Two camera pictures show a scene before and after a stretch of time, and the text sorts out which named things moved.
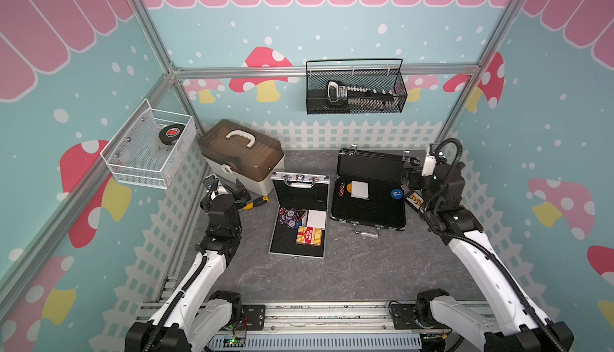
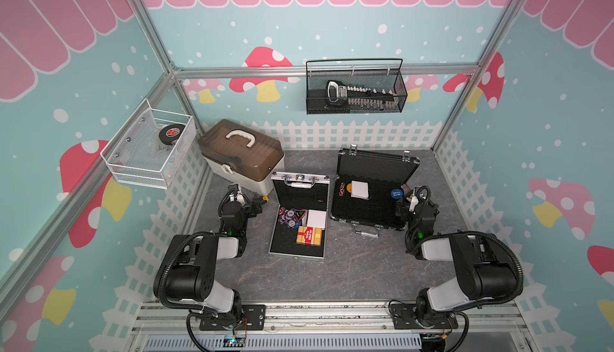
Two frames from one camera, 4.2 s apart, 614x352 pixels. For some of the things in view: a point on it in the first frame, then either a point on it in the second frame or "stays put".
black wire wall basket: x=355 y=91 stays put
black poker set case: x=368 y=190 stays put
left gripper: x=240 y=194 to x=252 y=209
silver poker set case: x=300 y=214 stays put
